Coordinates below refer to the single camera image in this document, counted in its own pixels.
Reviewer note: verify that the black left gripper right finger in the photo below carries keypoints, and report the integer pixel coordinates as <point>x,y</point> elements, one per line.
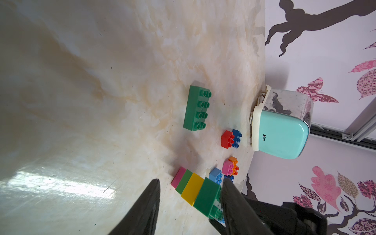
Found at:
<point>238,208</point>

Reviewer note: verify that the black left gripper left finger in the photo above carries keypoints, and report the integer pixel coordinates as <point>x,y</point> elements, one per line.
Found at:
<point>141,219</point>

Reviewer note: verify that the dark green brick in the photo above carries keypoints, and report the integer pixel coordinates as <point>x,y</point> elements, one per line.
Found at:
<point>208,201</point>
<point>196,110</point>

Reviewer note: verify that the yellow lego brick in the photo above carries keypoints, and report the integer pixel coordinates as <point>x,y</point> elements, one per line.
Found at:
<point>192,189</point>

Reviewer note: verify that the light green lego brick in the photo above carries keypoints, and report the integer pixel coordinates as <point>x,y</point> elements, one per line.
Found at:
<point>184,181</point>

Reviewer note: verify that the red 2x2 lego brick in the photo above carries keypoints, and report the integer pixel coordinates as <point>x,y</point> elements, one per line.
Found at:
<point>227,139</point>

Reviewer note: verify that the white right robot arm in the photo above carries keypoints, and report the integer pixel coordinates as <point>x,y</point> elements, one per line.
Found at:
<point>260,218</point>

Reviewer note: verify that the red 2x4 lego brick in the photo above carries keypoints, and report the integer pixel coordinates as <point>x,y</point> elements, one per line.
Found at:
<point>231,178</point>

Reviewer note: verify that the pink lego brick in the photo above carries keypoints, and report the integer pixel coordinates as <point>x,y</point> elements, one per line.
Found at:
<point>228,168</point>

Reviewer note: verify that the magenta 2x2 lego brick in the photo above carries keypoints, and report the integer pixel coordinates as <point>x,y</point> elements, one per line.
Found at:
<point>178,177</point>

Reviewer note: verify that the orange lego brick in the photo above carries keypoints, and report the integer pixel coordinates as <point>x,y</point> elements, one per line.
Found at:
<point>235,165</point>

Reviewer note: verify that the blue 2x3 lego brick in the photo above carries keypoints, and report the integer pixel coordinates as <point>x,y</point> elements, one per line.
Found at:
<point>237,138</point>

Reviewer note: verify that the light blue 2x4 brick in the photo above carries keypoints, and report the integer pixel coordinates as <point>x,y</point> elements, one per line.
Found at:
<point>216,175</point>

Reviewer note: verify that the mint green toaster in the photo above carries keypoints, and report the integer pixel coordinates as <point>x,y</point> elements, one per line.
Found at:
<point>280,122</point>

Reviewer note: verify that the black enclosure frame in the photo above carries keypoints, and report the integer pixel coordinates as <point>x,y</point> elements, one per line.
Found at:
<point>357,139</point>

